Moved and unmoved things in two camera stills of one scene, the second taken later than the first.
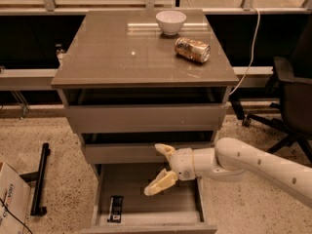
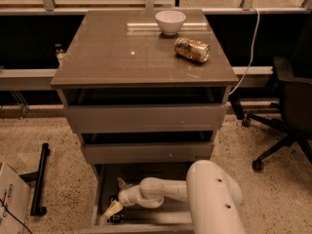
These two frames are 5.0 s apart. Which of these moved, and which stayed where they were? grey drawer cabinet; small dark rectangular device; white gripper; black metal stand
Moved: white gripper
Stayed: black metal stand; small dark rectangular device; grey drawer cabinet
